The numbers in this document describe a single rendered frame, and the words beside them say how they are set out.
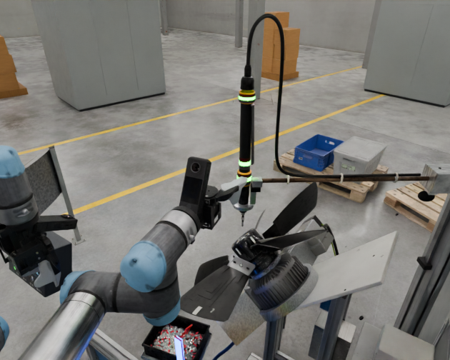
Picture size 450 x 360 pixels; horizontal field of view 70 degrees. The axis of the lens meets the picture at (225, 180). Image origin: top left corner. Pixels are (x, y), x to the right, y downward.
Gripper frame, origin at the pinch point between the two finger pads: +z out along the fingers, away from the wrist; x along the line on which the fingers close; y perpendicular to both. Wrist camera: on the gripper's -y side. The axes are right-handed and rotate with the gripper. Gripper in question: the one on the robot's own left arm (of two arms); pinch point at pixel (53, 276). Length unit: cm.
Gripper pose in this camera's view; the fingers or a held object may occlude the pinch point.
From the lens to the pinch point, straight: 94.7
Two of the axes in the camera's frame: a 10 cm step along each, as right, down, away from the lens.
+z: 0.0, 8.6, 5.0
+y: -5.5, 4.2, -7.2
